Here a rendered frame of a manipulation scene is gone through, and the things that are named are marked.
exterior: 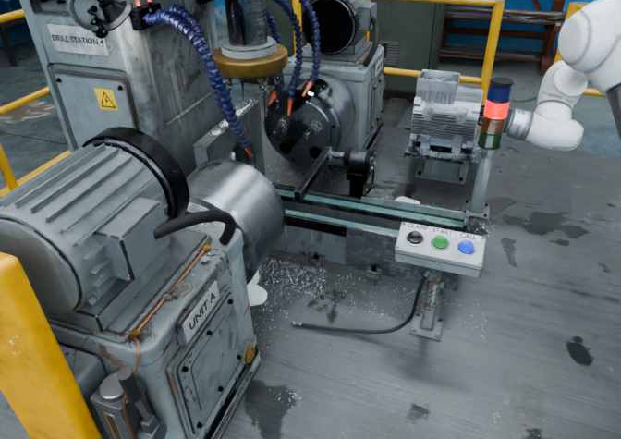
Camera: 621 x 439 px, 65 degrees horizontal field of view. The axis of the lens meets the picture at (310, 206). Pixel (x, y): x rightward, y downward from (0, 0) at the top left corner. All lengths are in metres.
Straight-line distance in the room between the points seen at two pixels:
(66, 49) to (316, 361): 0.90
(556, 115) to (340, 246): 0.78
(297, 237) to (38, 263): 0.79
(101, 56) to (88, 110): 0.16
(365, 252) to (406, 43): 3.15
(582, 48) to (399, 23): 3.24
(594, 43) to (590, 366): 0.66
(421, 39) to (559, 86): 2.65
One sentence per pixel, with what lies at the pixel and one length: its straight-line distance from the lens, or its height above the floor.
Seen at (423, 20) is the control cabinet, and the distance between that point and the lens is 4.20.
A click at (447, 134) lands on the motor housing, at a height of 0.99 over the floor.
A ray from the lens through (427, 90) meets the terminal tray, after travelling 1.60.
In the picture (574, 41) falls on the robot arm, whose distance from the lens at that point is 1.10.
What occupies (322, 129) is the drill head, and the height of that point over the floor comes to 1.05.
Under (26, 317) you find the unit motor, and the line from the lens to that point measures 0.64.
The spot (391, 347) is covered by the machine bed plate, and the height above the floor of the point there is 0.80.
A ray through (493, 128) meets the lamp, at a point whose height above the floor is 1.09.
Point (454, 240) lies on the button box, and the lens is 1.01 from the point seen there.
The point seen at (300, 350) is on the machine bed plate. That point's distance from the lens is 1.14.
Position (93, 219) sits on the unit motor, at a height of 1.32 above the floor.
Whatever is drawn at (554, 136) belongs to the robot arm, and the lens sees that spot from 1.64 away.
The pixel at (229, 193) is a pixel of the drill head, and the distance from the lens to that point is 0.99.
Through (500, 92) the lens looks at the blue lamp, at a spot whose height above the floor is 1.20.
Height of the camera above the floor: 1.68
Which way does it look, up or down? 34 degrees down
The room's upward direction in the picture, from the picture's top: 1 degrees counter-clockwise
